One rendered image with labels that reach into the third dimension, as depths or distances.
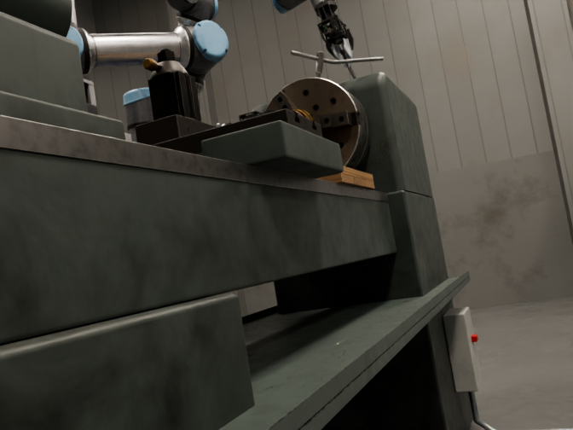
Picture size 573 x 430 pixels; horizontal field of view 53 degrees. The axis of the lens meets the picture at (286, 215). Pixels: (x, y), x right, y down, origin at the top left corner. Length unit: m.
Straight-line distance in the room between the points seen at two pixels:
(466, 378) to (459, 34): 4.25
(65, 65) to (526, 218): 5.10
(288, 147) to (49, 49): 0.37
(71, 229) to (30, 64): 0.23
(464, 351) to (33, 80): 1.68
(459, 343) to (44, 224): 1.70
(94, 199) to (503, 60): 5.38
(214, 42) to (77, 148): 1.17
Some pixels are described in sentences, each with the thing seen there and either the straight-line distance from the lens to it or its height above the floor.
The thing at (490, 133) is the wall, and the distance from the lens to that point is 5.67.
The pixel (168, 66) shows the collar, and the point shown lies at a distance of 1.23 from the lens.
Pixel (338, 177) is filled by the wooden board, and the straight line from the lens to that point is 1.32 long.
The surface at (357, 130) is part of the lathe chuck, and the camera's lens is 1.68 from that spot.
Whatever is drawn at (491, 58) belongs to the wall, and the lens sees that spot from 5.82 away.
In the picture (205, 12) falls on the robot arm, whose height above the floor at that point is 1.64.
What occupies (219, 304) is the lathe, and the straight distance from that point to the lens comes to 0.69.
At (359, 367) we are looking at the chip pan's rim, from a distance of 0.83.
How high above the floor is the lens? 0.71
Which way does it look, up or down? 4 degrees up
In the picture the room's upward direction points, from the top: 9 degrees counter-clockwise
